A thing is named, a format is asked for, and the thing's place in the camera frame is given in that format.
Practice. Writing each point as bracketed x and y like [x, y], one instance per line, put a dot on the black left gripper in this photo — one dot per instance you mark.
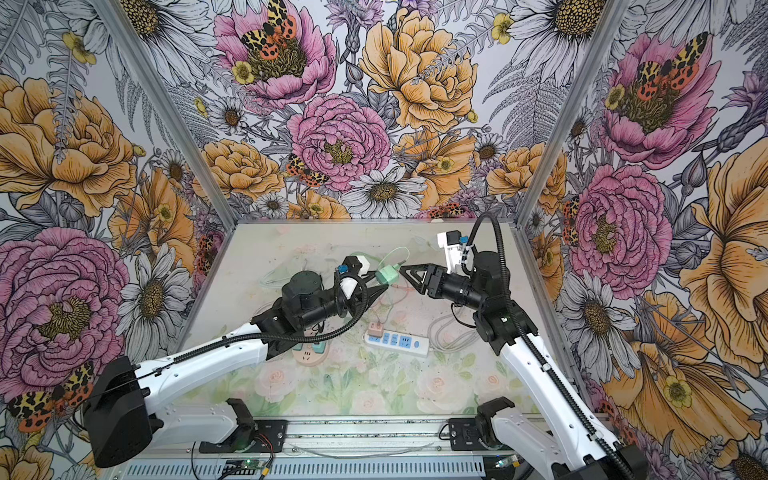
[361, 300]

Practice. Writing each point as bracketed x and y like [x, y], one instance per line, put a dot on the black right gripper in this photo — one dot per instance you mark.
[433, 274]

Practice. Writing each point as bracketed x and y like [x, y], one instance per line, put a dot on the green charger plug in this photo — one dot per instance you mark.
[387, 274]

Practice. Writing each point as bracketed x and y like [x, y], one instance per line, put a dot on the pink brown charger plug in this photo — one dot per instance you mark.
[376, 330]

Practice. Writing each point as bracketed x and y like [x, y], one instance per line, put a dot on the white blue power strip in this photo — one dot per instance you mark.
[401, 343]

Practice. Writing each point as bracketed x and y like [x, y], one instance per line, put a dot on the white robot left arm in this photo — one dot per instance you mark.
[132, 405]

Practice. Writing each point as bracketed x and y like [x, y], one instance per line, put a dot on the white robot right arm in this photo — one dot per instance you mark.
[574, 443]

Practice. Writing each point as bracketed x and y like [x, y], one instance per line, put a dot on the round pink power socket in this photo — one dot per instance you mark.
[304, 355]

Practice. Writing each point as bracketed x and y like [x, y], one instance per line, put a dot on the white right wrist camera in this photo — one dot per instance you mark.
[456, 249]

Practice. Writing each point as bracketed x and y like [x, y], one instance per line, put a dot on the aluminium front rail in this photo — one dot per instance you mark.
[378, 447]

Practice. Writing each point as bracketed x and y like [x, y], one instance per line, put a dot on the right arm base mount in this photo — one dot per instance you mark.
[470, 434]

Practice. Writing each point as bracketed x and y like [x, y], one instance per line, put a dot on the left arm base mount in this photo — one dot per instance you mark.
[263, 436]

